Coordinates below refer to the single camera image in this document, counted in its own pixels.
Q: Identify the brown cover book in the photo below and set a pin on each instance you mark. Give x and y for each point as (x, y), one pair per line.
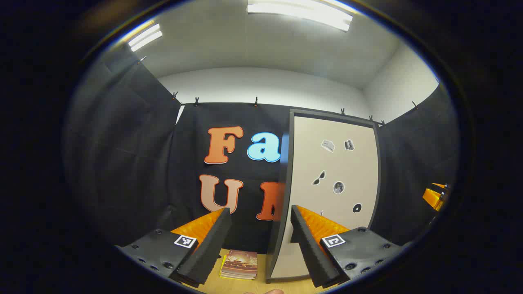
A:
(242, 263)

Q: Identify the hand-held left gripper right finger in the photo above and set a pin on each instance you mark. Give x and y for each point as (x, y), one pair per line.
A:
(312, 253)

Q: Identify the row of black cloth clips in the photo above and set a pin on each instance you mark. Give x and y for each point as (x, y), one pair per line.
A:
(256, 101)

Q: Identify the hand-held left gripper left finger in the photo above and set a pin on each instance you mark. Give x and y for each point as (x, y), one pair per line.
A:
(210, 249)

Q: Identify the long ceiling light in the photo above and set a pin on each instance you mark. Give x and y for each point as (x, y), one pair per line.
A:
(145, 37)
(300, 12)

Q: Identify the black backdrop cloth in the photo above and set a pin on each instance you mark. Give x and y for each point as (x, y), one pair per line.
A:
(122, 163)

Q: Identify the yellow edged book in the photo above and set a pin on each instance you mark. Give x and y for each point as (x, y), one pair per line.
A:
(237, 278)

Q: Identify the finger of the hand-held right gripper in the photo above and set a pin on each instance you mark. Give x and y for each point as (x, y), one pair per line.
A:
(440, 186)
(433, 199)

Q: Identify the dark grey cabinet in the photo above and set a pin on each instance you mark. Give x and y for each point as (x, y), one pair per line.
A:
(282, 204)

